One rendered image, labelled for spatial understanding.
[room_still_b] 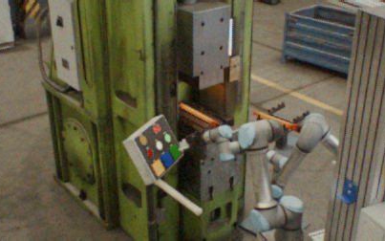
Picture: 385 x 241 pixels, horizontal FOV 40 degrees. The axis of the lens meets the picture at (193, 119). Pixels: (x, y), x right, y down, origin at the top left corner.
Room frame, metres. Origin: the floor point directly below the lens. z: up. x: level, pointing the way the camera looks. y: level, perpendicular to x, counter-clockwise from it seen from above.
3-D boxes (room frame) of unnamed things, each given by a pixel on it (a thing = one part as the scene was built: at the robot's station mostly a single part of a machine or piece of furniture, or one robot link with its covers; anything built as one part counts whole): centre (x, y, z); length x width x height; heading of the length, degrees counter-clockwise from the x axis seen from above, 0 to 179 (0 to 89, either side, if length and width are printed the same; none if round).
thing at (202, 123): (3.25, 0.01, 0.96); 0.42 x 0.20 x 0.09; 39
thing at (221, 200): (3.29, -0.02, 0.23); 0.55 x 0.37 x 0.47; 39
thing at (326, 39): (6.83, -1.91, 0.36); 1.20 x 0.80 x 0.72; 44
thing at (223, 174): (3.29, -0.02, 0.69); 0.56 x 0.38 x 0.45; 39
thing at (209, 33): (3.27, -0.02, 1.56); 0.42 x 0.39 x 0.40; 39
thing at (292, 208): (2.14, -0.49, 0.98); 0.13 x 0.12 x 0.14; 115
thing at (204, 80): (3.25, 0.01, 1.32); 0.42 x 0.20 x 0.10; 39
